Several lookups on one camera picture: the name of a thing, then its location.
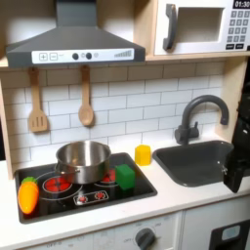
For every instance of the grey oven knob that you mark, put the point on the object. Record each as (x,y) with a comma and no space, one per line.
(145,239)

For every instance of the wooden spoon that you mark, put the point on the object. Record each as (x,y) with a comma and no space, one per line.
(86,101)

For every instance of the steel pot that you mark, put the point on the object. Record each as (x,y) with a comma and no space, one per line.
(83,160)

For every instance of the wooden slotted spatula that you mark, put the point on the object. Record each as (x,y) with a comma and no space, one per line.
(37,107)

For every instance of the dark grey sink basin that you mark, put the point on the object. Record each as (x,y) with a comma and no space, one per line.
(192,164)

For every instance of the yellow toy block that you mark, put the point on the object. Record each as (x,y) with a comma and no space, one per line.
(143,155)

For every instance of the dark grey tap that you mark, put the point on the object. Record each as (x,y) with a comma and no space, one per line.
(198,114)

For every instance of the black toy stove top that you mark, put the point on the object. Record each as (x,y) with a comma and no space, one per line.
(65,205)

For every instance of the green toy block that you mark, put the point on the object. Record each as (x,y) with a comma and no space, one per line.
(125,176)

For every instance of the grey range hood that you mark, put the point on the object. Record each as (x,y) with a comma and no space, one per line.
(75,42)

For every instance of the orange toy carrot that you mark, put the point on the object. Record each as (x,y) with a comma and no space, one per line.
(27,196)

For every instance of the white toy microwave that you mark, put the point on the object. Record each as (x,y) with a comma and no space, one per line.
(201,26)

